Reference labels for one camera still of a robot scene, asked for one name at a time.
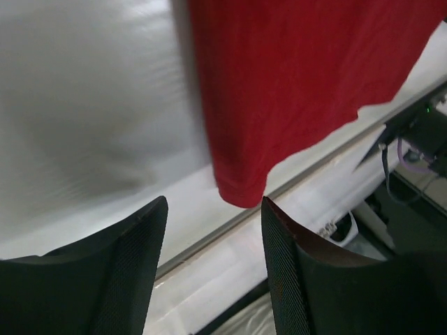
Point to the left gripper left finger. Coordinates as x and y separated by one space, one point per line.
101 284

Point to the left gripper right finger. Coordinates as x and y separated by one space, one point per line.
317 287

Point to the red t-shirt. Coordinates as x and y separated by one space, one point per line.
277 77

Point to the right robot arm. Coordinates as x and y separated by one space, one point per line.
398 189

